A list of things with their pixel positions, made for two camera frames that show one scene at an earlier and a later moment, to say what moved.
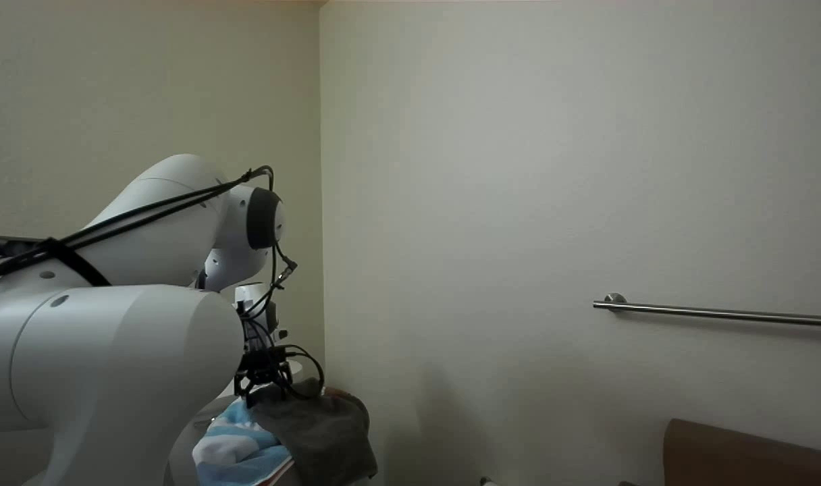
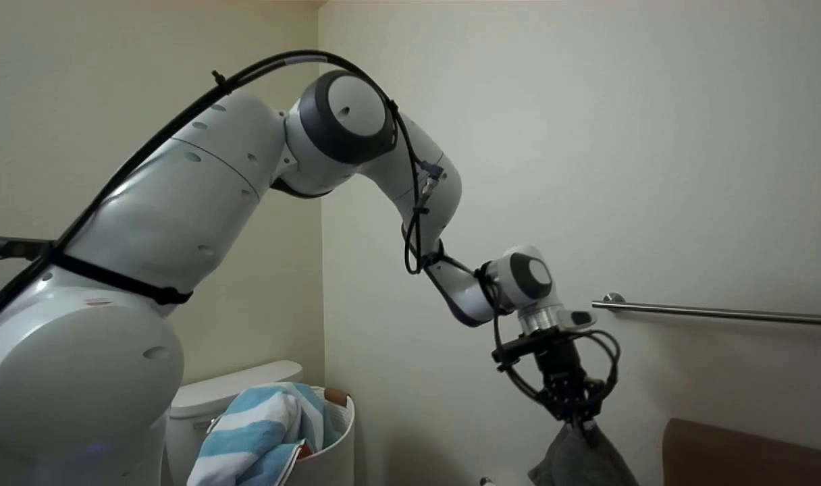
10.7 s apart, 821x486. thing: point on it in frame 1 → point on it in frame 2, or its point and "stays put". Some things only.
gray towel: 326,435 → 582,458
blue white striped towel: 237,449 stays put
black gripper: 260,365 → 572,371
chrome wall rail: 617,302 stays put
